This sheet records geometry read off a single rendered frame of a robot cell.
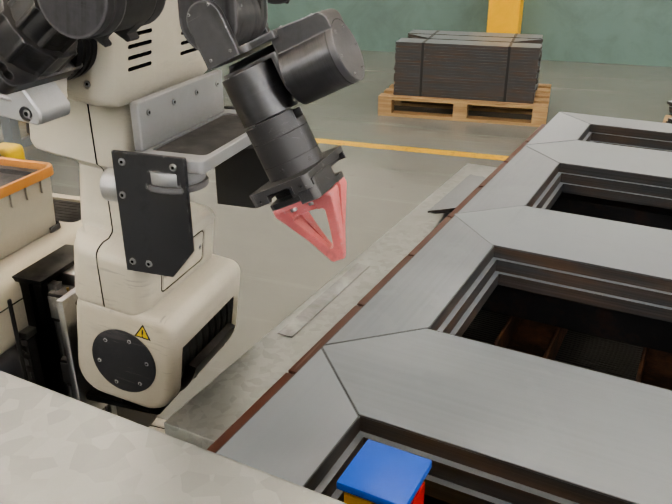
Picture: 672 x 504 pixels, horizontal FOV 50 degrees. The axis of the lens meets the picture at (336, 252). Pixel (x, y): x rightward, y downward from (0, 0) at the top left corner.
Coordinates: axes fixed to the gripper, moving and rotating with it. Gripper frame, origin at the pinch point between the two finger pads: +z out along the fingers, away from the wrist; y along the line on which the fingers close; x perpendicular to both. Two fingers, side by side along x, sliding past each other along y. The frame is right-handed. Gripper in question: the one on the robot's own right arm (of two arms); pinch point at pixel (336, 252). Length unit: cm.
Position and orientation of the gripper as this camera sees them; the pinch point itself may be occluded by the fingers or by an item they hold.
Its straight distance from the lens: 71.6
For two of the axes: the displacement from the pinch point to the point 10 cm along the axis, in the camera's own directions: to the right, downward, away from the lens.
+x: -8.5, 2.8, 4.5
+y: 3.3, -3.9, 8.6
